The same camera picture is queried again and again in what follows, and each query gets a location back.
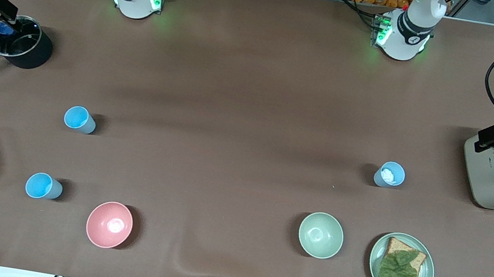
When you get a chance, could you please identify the glass pot lid blue knob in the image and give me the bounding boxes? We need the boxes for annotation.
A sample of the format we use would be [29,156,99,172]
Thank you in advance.
[0,14,44,62]

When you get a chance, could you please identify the brown bread slice with lettuce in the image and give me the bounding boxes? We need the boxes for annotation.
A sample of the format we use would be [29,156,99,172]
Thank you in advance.
[378,235,430,277]

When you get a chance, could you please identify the empty blue plastic cup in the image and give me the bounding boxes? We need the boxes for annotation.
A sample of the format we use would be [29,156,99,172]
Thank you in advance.
[24,170,66,203]
[62,104,100,136]

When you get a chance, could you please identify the pale green bowl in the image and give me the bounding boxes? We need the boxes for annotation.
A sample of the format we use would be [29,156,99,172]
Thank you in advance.
[294,209,348,263]

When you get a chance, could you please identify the crumpled white tissue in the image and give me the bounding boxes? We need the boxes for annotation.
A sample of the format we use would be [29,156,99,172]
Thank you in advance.
[380,168,397,185]

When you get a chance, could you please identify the blue cup holding white tissue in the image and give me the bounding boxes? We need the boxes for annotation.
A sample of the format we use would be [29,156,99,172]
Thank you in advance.
[372,159,408,192]

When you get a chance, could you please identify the green lettuce leaf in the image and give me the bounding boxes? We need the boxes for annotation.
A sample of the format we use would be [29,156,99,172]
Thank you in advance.
[377,246,422,277]

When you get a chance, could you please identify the pink bowl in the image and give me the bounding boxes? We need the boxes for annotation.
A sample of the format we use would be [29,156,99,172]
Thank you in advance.
[83,198,137,253]

